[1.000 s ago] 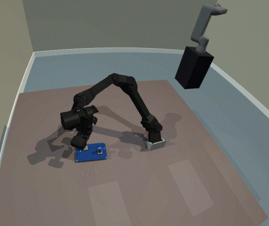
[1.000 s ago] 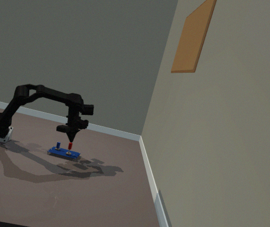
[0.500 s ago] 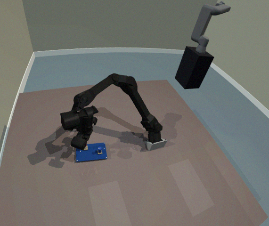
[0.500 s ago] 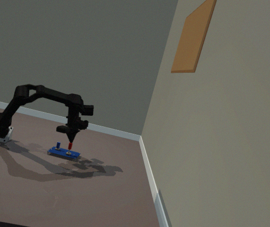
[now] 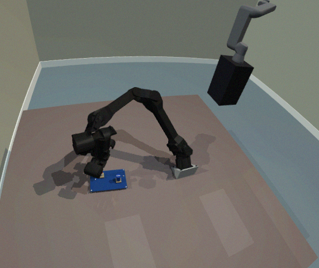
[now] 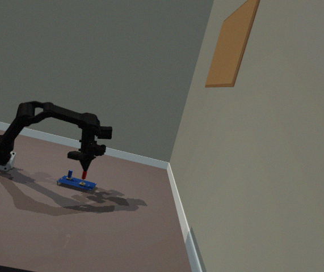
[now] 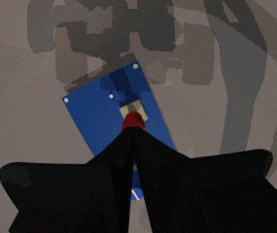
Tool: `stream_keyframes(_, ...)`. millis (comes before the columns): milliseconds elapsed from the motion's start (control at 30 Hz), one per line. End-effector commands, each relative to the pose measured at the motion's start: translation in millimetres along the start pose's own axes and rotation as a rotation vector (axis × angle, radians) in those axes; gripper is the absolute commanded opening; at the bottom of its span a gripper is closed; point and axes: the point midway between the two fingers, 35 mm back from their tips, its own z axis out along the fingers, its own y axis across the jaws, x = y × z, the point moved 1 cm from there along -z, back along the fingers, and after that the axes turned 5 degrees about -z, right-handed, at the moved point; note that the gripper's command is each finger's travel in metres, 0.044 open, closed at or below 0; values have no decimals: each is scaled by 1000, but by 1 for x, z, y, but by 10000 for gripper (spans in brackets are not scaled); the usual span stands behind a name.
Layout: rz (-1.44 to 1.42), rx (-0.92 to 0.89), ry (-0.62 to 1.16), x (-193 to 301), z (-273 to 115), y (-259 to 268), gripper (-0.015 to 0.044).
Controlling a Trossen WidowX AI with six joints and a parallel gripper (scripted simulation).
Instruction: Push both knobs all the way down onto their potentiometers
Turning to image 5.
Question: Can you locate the blue circuit board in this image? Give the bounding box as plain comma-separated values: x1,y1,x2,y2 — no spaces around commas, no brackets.
90,169,127,193

